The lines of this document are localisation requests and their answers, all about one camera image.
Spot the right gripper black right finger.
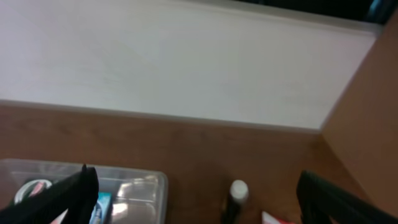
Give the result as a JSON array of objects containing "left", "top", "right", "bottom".
[{"left": 296, "top": 170, "right": 397, "bottom": 224}]

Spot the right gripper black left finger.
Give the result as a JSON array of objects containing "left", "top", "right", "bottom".
[{"left": 1, "top": 165, "right": 99, "bottom": 224}]

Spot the clear plastic container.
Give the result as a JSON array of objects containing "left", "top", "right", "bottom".
[{"left": 1, "top": 159, "right": 168, "bottom": 224}]

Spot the red Panadol box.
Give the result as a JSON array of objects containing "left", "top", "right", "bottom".
[{"left": 261, "top": 211, "right": 295, "bottom": 224}]

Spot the dark bottle with white cap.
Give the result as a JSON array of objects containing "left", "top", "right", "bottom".
[{"left": 221, "top": 180, "right": 249, "bottom": 224}]

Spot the green Zam-Buk ointment box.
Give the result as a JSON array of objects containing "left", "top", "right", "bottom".
[{"left": 13, "top": 179, "right": 53, "bottom": 204}]

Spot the blue fever patch box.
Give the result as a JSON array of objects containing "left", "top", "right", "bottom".
[{"left": 89, "top": 192, "right": 112, "bottom": 224}]

